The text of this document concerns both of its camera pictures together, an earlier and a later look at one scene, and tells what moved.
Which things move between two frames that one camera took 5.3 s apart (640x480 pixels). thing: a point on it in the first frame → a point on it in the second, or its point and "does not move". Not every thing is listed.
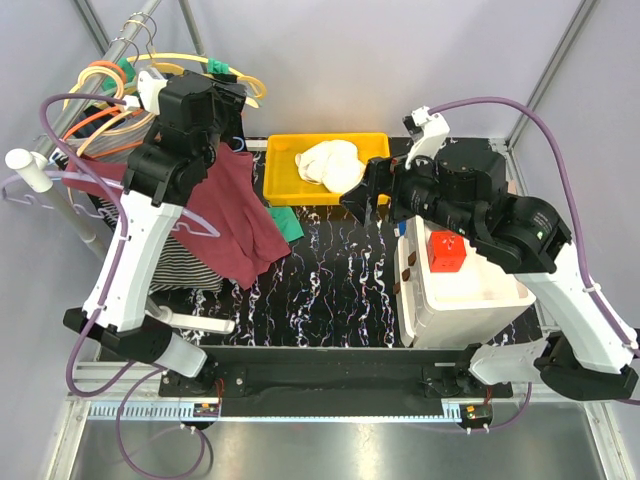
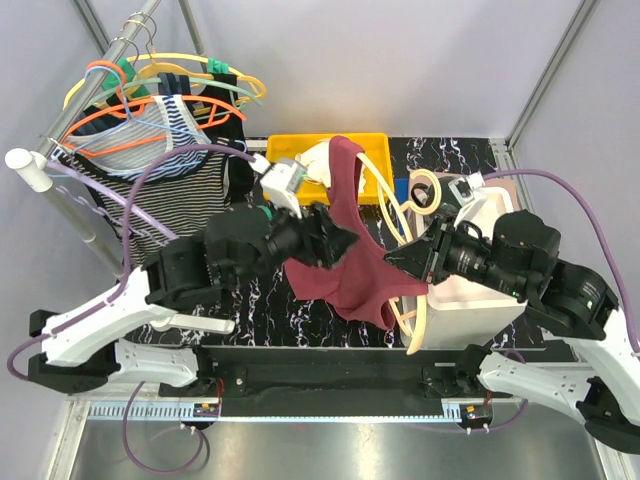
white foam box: [452, 308] does not move
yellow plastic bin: [283, 184] does not move
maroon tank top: [229, 209] → [364, 282]
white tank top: [335, 163] does not move
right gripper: [387, 176] → [427, 257]
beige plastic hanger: [115, 118] → [433, 204]
